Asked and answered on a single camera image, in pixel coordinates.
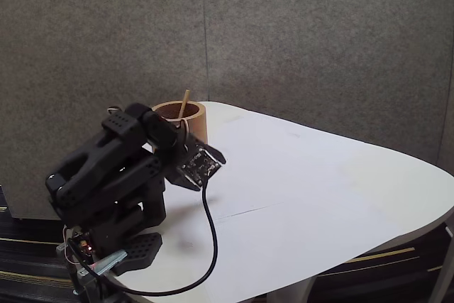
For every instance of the tan paper pen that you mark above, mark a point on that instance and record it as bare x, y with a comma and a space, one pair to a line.
183, 104

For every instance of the grey metal table clamp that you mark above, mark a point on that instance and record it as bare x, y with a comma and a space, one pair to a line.
113, 257

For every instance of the brown cork pen holder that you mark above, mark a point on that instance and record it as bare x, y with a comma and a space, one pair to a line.
196, 122

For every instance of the white table leg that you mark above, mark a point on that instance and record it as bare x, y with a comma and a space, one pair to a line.
440, 281
287, 292

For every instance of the bare camera circuit board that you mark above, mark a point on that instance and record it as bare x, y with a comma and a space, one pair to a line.
198, 170

